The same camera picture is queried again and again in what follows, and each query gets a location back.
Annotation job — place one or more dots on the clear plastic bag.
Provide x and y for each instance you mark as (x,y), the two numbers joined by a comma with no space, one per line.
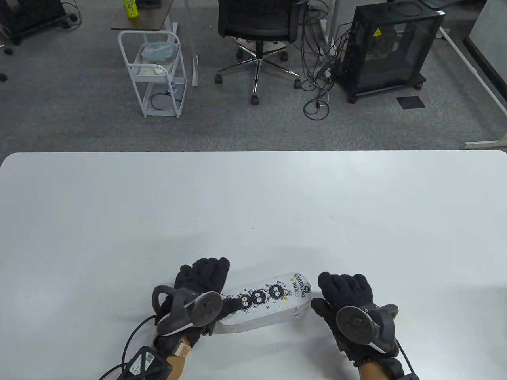
(158,51)

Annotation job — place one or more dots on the person's right forearm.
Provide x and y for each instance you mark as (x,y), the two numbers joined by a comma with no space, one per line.
(372,373)

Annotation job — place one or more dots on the person's right hand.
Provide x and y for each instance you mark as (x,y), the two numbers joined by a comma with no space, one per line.
(348,291)

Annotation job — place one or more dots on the white desk leg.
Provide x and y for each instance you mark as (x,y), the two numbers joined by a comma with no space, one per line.
(332,23)

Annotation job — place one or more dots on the black office chair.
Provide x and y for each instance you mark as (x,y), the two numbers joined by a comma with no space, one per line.
(257,19)

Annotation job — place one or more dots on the black enclosure cabinet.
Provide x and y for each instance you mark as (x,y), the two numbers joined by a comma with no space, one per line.
(392,47)

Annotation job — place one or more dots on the green bottle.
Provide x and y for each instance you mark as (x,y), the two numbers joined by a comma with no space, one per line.
(131,8)

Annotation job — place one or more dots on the grey left hand controller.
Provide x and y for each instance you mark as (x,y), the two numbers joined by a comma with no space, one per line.
(178,320)

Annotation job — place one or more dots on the white desk frame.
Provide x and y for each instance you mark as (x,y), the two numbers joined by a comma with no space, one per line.
(485,143)

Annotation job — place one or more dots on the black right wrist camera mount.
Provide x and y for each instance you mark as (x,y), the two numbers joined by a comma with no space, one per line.
(406,377)

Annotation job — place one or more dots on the grey right hand controller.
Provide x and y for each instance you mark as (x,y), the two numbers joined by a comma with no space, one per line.
(352,324)

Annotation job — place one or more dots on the white cartoon zippered pencil case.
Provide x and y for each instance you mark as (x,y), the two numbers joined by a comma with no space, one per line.
(269,316)

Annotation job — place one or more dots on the person's left hand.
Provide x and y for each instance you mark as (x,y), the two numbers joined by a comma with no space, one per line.
(206,277)

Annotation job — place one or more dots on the black equipment rack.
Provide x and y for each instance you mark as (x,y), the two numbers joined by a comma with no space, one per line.
(27,16)

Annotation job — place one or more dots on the black floor mat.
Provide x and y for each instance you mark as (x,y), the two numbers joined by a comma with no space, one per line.
(411,102)

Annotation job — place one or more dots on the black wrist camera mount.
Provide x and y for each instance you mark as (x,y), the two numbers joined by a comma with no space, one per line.
(406,377)
(144,364)

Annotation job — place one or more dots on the white partition panel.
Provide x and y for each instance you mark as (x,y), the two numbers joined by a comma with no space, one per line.
(491,27)

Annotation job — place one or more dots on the grey hand controller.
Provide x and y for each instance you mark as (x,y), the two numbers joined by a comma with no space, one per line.
(178,320)
(352,324)

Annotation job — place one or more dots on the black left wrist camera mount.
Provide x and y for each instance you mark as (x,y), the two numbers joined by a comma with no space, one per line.
(144,364)

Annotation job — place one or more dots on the small black device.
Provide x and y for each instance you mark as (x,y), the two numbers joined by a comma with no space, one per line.
(149,3)

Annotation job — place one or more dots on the white rolling cart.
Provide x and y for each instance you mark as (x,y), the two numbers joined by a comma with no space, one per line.
(180,101)

